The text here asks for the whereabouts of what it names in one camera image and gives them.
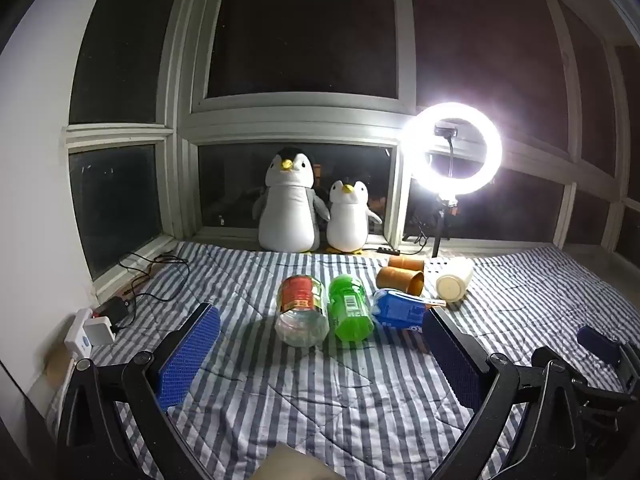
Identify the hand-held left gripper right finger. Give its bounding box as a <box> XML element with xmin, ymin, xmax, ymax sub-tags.
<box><xmin>424</xmin><ymin>306</ymin><xmax>589</xmax><ymax>480</ymax></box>

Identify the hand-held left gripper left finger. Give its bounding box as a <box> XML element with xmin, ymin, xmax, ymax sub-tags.
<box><xmin>56</xmin><ymin>302</ymin><xmax>222</xmax><ymax>480</ymax></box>

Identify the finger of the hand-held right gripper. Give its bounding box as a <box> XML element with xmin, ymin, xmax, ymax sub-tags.
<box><xmin>570</xmin><ymin>375</ymin><xmax>640</xmax><ymax>461</ymax></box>
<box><xmin>576</xmin><ymin>325</ymin><xmax>640</xmax><ymax>395</ymax></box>

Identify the blue snack packet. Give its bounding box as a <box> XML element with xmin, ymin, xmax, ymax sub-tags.
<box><xmin>371</xmin><ymin>288</ymin><xmax>446</xmax><ymax>336</ymax></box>

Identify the white plastic bottle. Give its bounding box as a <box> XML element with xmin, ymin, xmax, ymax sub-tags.
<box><xmin>436</xmin><ymin>258</ymin><xmax>474</xmax><ymax>303</ymax></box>

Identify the black power adapter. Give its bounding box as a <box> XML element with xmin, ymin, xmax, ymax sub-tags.
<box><xmin>95</xmin><ymin>296</ymin><xmax>132</xmax><ymax>333</ymax></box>

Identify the white box device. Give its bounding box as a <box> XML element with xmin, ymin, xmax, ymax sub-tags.
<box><xmin>64</xmin><ymin>308</ymin><xmax>116</xmax><ymax>356</ymax></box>

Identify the green plastic bottle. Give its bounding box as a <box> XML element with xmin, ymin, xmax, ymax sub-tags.
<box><xmin>327</xmin><ymin>274</ymin><xmax>375</xmax><ymax>342</ymax></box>

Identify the blue white striped blanket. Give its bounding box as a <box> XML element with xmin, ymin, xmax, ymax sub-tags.
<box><xmin>47</xmin><ymin>240</ymin><xmax>640</xmax><ymax>480</ymax></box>

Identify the clear jar with red label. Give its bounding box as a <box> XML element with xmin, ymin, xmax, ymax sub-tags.
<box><xmin>274</xmin><ymin>274</ymin><xmax>331</xmax><ymax>347</ymax></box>

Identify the black tripod stand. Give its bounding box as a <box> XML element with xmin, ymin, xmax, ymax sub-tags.
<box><xmin>429</xmin><ymin>195</ymin><xmax>459</xmax><ymax>261</ymax></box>

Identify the tan cardboard sheet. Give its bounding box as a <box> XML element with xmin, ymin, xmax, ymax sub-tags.
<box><xmin>250</xmin><ymin>442</ymin><xmax>346</xmax><ymax>480</ymax></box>

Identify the small penguin plush toy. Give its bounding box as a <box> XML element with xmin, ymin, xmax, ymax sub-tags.
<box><xmin>325</xmin><ymin>179</ymin><xmax>383</xmax><ymax>255</ymax></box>

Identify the large penguin plush toy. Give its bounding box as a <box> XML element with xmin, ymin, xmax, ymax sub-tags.
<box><xmin>251</xmin><ymin>146</ymin><xmax>332</xmax><ymax>253</ymax></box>

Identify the black phone holder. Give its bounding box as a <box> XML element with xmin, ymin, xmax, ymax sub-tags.
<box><xmin>434</xmin><ymin>122</ymin><xmax>460</xmax><ymax>181</ymax></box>

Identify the black cable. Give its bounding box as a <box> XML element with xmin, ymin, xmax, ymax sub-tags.
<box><xmin>117</xmin><ymin>252</ymin><xmax>191</xmax><ymax>306</ymax></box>

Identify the white ring light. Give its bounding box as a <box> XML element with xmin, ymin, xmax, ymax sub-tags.
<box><xmin>402</xmin><ymin>102</ymin><xmax>503</xmax><ymax>196</ymax></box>

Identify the white window frame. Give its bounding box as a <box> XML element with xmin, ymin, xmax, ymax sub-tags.
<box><xmin>62</xmin><ymin>0</ymin><xmax>640</xmax><ymax>301</ymax></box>

